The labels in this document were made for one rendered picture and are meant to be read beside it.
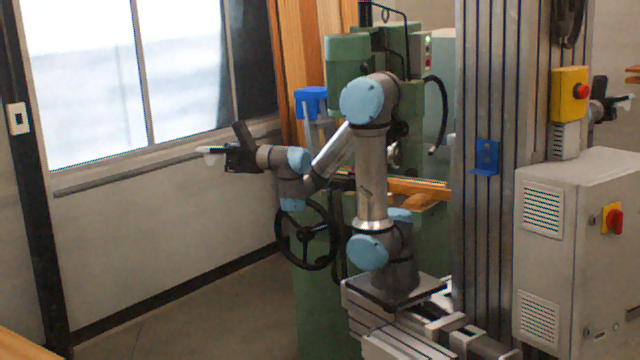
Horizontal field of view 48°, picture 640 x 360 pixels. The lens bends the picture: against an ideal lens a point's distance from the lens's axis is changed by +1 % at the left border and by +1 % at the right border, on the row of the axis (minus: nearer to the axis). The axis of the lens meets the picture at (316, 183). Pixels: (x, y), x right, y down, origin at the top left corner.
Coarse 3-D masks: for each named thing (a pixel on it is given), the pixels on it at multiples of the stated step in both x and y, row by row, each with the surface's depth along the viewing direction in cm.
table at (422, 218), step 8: (320, 200) 276; (400, 200) 265; (440, 200) 263; (312, 208) 280; (400, 208) 256; (432, 208) 258; (440, 208) 263; (320, 216) 266; (344, 216) 260; (416, 216) 253; (424, 216) 253; (432, 216) 258; (416, 224) 253; (424, 224) 254
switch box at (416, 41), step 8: (416, 32) 287; (424, 32) 285; (408, 40) 285; (416, 40) 282; (424, 40) 284; (416, 48) 283; (424, 48) 284; (416, 56) 284; (424, 56) 285; (416, 64) 285; (424, 64) 286; (416, 72) 286; (424, 72) 287
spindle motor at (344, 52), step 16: (352, 32) 275; (336, 48) 263; (352, 48) 262; (368, 48) 266; (336, 64) 265; (352, 64) 264; (368, 64) 268; (336, 80) 267; (352, 80) 265; (336, 96) 269; (336, 112) 270
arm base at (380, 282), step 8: (408, 256) 208; (392, 264) 208; (400, 264) 208; (408, 264) 209; (416, 264) 214; (376, 272) 211; (384, 272) 209; (392, 272) 208; (400, 272) 208; (408, 272) 209; (416, 272) 212; (376, 280) 211; (384, 280) 209; (392, 280) 209; (400, 280) 208; (408, 280) 208; (416, 280) 210; (376, 288) 211; (384, 288) 209; (392, 288) 208; (400, 288) 208; (408, 288) 209
